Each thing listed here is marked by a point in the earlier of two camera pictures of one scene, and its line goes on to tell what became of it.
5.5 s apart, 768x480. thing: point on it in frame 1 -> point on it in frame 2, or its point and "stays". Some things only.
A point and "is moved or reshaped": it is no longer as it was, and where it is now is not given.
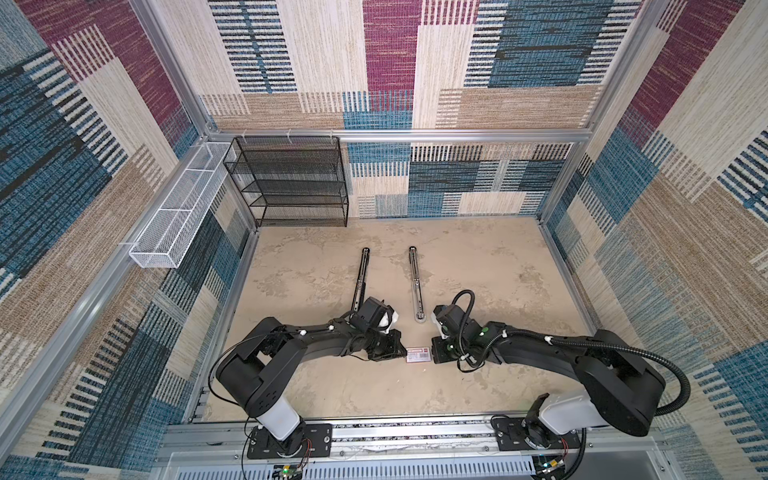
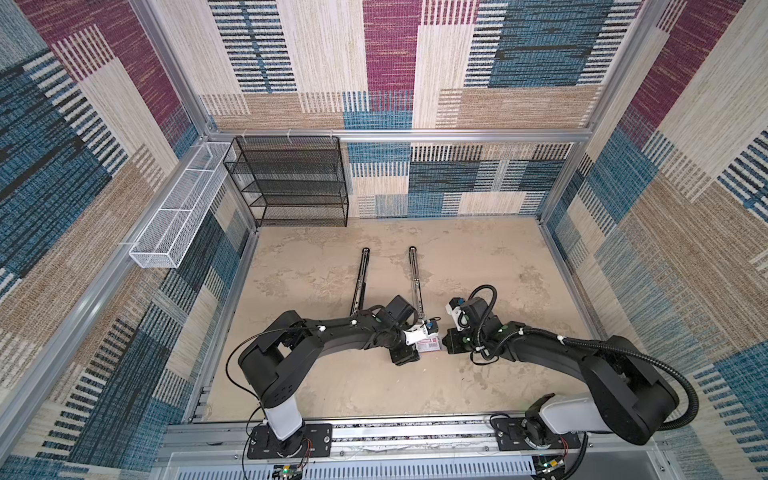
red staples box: x=418 y=354 is moved or reshaped
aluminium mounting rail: x=405 y=449 stays
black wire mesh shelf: x=293 y=181 stays
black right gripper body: x=449 y=349 -> x=465 y=341
